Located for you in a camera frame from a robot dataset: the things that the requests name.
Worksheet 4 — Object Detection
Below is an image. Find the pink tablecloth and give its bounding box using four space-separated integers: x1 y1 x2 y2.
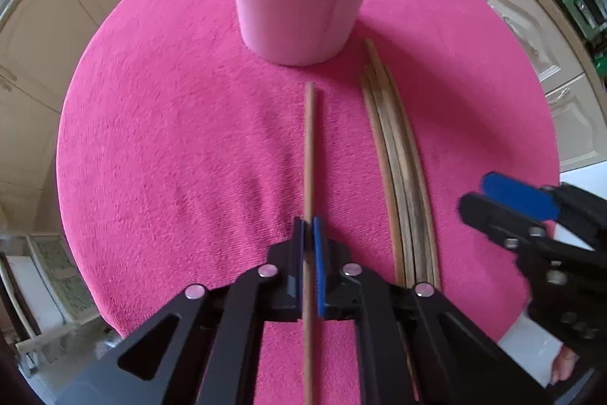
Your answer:
57 0 560 404

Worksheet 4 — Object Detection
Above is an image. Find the wooden chopstick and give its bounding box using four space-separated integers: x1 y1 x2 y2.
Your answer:
363 65 416 288
359 74 406 287
302 82 315 405
373 69 435 286
360 39 441 288

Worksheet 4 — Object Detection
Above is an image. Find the person's right hand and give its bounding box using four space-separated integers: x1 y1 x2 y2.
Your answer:
549 345 578 385

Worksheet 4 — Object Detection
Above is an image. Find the white trolley rack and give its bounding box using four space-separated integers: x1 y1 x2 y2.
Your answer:
1 233 100 377

